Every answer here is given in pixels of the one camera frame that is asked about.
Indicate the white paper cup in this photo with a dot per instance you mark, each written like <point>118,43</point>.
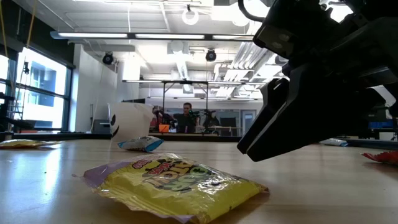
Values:
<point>129,121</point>

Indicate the black metal rig frame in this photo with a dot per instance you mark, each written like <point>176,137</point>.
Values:
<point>185,82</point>

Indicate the blue bin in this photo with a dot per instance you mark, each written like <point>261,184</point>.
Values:
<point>381,124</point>

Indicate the blue white candy bar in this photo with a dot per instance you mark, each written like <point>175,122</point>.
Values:
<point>141,144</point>

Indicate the black background robot arm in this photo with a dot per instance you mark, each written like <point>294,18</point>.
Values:
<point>200,115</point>

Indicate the small orange box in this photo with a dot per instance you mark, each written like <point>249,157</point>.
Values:
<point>163,128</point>

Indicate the black flat screen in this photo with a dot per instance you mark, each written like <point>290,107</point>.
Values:
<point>133,101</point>

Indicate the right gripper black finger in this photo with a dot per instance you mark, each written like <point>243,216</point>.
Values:
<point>311,118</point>
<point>267,105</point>

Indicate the silver white candy bar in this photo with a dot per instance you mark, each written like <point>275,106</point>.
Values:
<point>334,142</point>

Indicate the large window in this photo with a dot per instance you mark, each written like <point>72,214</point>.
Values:
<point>43,93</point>

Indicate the black monitor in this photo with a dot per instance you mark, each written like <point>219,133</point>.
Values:
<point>228,122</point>

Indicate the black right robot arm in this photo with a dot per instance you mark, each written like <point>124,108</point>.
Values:
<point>379,7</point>

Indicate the grey box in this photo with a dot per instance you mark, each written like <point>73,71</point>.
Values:
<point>101,126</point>

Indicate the long ceiling light bar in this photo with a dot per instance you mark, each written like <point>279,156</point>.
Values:
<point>169,36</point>

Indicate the red Skittles candy packet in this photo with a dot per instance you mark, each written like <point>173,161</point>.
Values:
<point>382,157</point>

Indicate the yellow Sour Patch packet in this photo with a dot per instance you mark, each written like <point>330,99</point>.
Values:
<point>174,186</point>
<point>21,143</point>

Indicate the black round ceiling speaker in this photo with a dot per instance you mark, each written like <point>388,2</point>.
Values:
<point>211,56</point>
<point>108,58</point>

